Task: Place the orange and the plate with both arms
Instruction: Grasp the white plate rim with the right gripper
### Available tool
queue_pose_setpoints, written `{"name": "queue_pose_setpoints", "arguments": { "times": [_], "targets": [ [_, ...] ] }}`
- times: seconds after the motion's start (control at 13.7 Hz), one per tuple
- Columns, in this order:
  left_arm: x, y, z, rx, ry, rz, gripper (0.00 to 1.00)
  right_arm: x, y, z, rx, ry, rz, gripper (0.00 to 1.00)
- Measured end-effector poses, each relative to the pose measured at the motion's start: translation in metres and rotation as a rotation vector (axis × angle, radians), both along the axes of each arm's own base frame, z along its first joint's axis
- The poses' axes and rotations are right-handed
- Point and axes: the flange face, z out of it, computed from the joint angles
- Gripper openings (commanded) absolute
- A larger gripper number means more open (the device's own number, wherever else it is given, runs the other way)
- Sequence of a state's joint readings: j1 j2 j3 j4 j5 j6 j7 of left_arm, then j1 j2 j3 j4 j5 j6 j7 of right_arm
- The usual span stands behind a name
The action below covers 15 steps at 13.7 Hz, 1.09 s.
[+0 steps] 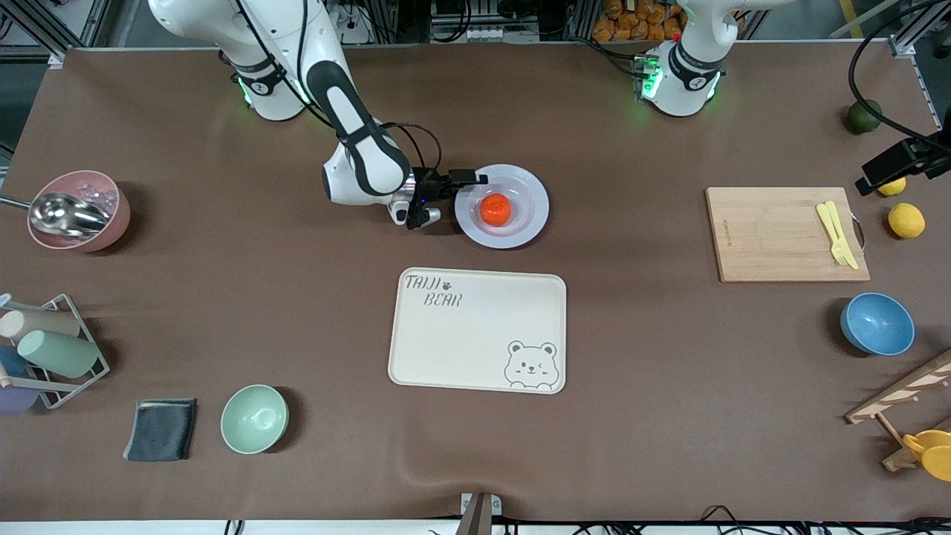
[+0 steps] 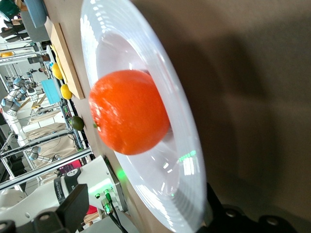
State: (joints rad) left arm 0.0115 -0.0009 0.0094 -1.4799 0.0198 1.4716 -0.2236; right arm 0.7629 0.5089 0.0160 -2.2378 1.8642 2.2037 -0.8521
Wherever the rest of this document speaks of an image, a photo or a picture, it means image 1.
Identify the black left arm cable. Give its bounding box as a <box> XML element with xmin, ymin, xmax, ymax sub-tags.
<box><xmin>848</xmin><ymin>0</ymin><xmax>951</xmax><ymax>146</ymax></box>

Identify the cream bear print tray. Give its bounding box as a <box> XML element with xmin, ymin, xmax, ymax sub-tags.
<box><xmin>387</xmin><ymin>267</ymin><xmax>567</xmax><ymax>395</ymax></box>

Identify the lilac cup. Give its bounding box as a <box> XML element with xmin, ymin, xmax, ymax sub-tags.
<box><xmin>0</xmin><ymin>382</ymin><xmax>40</xmax><ymax>415</ymax></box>

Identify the dark green lime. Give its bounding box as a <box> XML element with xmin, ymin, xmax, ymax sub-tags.
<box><xmin>847</xmin><ymin>99</ymin><xmax>884</xmax><ymax>136</ymax></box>

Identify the wooden dish rack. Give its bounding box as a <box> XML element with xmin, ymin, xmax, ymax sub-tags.
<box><xmin>845</xmin><ymin>349</ymin><xmax>951</xmax><ymax>473</ymax></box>

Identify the beige cup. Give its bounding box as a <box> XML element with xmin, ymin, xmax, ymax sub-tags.
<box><xmin>0</xmin><ymin>308</ymin><xmax>81</xmax><ymax>343</ymax></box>

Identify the shiny metal scoop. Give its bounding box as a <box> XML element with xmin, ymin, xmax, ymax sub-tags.
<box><xmin>0</xmin><ymin>192</ymin><xmax>112</xmax><ymax>239</ymax></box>

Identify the grey wire cup rack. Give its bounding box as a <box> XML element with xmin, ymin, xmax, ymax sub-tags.
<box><xmin>0</xmin><ymin>294</ymin><xmax>111</xmax><ymax>410</ymax></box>

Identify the bag of oranges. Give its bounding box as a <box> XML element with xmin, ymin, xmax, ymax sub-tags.
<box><xmin>592</xmin><ymin>0</ymin><xmax>685</xmax><ymax>43</ymax></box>

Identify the yellow plastic fork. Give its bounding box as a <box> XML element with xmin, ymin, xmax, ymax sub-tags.
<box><xmin>816</xmin><ymin>203</ymin><xmax>850</xmax><ymax>267</ymax></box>

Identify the wooden cutting board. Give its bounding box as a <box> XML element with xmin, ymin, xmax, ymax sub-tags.
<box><xmin>705</xmin><ymin>187</ymin><xmax>871</xmax><ymax>284</ymax></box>

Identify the white round plate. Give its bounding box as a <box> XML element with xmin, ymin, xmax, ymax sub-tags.
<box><xmin>454</xmin><ymin>164</ymin><xmax>551</xmax><ymax>250</ymax></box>

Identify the mint green bowl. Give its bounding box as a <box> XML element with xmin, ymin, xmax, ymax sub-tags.
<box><xmin>220</xmin><ymin>384</ymin><xmax>290</xmax><ymax>455</ymax></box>

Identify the orange mandarin fruit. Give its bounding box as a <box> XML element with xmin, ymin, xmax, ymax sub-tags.
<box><xmin>478</xmin><ymin>193</ymin><xmax>514</xmax><ymax>228</ymax></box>

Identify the aluminium frame profile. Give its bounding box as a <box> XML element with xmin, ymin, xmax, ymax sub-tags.
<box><xmin>888</xmin><ymin>0</ymin><xmax>951</xmax><ymax>59</ymax></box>
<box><xmin>0</xmin><ymin>0</ymin><xmax>112</xmax><ymax>48</ymax></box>

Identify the mint green cup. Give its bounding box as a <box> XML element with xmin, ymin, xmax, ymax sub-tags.
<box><xmin>17</xmin><ymin>329</ymin><xmax>100</xmax><ymax>379</ymax></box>

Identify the grey metal camera mount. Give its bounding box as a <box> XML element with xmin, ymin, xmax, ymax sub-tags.
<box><xmin>455</xmin><ymin>492</ymin><xmax>503</xmax><ymax>535</ymax></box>

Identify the pink bowl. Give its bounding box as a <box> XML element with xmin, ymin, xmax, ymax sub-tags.
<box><xmin>27</xmin><ymin>170</ymin><xmax>132</xmax><ymax>253</ymax></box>

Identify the dark grey folded cloth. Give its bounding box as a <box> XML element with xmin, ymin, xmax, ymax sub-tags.
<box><xmin>123</xmin><ymin>398</ymin><xmax>198</xmax><ymax>463</ymax></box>

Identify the blue bowl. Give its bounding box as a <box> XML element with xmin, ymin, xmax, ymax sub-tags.
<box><xmin>840</xmin><ymin>292</ymin><xmax>916</xmax><ymax>357</ymax></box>

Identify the yellow plastic cup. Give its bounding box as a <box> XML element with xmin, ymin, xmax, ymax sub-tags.
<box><xmin>902</xmin><ymin>429</ymin><xmax>951</xmax><ymax>483</ymax></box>

